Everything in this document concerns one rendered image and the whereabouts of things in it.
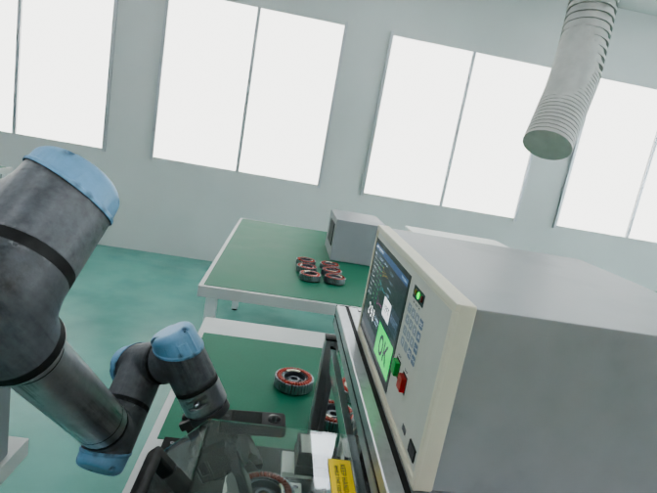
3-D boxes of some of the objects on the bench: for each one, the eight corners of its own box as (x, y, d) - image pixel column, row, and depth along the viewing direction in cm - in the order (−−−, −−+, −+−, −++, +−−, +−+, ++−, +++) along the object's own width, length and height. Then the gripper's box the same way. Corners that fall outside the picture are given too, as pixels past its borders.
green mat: (156, 438, 110) (156, 437, 110) (203, 333, 169) (203, 332, 169) (552, 482, 120) (552, 481, 120) (465, 368, 180) (466, 367, 180)
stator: (315, 397, 139) (317, 385, 138) (275, 395, 137) (277, 383, 136) (308, 378, 150) (310, 367, 149) (271, 376, 147) (273, 364, 146)
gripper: (191, 389, 95) (231, 472, 100) (165, 453, 76) (216, 553, 81) (233, 374, 95) (271, 458, 100) (218, 433, 76) (266, 535, 80)
